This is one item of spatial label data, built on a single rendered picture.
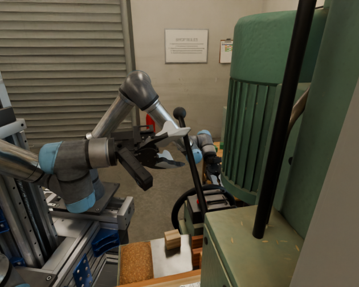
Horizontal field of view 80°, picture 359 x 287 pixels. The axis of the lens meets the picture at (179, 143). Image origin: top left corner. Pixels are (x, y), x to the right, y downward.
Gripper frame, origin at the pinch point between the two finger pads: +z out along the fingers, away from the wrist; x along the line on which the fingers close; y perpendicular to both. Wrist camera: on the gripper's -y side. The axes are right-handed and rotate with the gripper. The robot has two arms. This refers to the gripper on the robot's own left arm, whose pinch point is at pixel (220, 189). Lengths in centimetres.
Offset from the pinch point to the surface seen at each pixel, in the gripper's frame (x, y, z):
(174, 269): 26.1, -20.3, 30.4
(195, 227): 18.4, -21.4, 20.4
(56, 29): 138, 51, -269
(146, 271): 34, -23, 30
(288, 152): 13, -67, 25
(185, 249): 22.0, -17.4, 25.3
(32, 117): 201, 154, -217
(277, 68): 12, -72, 15
